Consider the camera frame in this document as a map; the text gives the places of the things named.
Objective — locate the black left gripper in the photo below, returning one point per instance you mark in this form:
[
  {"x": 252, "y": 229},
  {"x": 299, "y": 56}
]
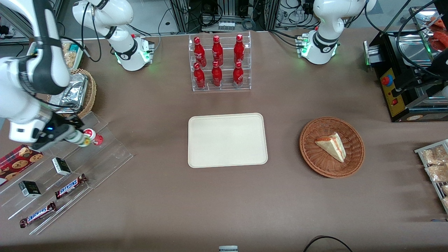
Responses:
[{"x": 441, "y": 63}]

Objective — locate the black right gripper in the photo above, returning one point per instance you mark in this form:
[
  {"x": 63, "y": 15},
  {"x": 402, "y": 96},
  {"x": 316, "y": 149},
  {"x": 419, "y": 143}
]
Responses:
[{"x": 58, "y": 132}]

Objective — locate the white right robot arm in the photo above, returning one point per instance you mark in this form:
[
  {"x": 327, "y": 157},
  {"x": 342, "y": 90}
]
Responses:
[{"x": 123, "y": 52}]

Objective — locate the beige plastic tray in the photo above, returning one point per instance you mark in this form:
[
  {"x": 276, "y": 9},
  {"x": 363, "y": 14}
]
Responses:
[{"x": 227, "y": 140}]

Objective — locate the black conveyor toaster machine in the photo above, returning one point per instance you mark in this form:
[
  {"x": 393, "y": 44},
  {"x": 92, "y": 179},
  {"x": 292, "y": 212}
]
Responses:
[{"x": 402, "y": 105}]

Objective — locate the red lid yogurt cup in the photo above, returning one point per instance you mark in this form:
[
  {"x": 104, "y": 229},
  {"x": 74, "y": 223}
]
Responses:
[{"x": 91, "y": 134}]

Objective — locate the light wicker basket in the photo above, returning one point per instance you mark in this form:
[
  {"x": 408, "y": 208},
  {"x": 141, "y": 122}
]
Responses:
[{"x": 91, "y": 94}]

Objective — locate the silver foil container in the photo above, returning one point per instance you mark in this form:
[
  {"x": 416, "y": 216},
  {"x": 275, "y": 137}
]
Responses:
[{"x": 75, "y": 91}]

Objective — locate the clear acrylic stepped stand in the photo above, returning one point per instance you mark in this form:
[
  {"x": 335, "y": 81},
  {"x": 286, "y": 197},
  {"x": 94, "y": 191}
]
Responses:
[{"x": 105, "y": 157}]

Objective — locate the small black box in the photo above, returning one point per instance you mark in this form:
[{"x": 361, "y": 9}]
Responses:
[
  {"x": 29, "y": 189},
  {"x": 62, "y": 166}
]

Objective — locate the red food item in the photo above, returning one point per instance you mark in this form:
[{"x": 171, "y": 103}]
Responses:
[{"x": 439, "y": 38}]

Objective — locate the snickers bar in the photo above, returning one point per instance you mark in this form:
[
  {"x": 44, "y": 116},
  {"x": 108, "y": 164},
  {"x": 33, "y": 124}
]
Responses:
[
  {"x": 70, "y": 186},
  {"x": 37, "y": 214}
]

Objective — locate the clear bag of nuts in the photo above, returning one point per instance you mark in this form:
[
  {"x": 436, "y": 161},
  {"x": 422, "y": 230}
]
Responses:
[{"x": 70, "y": 56}]

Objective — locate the white snack bin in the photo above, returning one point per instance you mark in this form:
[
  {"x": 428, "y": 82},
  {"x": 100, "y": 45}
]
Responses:
[{"x": 81, "y": 52}]

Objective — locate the red cookie box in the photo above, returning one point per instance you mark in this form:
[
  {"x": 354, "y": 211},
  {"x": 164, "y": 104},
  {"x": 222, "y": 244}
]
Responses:
[{"x": 15, "y": 161}]

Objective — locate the clear bag of crackers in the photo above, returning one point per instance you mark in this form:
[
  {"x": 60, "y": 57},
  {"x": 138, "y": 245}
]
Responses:
[
  {"x": 434, "y": 155},
  {"x": 437, "y": 173}
]

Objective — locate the triangular wrapped sandwich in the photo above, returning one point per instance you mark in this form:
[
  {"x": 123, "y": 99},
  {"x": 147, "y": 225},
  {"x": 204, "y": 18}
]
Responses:
[{"x": 332, "y": 145}]

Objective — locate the round brown wicker basket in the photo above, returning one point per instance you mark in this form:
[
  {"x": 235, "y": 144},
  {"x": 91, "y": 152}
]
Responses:
[{"x": 315, "y": 161}]

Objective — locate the red cola bottle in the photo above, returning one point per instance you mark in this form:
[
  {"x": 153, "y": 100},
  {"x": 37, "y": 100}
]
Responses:
[
  {"x": 199, "y": 77},
  {"x": 217, "y": 76},
  {"x": 238, "y": 75},
  {"x": 239, "y": 49},
  {"x": 217, "y": 50},
  {"x": 199, "y": 50}
]

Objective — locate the clear acrylic bottle rack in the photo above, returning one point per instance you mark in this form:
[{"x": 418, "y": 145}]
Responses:
[{"x": 225, "y": 89}]

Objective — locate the white power strip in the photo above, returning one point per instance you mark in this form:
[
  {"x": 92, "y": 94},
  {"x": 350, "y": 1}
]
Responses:
[{"x": 226, "y": 25}]

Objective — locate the grey box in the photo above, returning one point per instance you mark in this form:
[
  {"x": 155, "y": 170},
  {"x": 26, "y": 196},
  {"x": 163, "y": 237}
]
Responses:
[{"x": 228, "y": 249}]

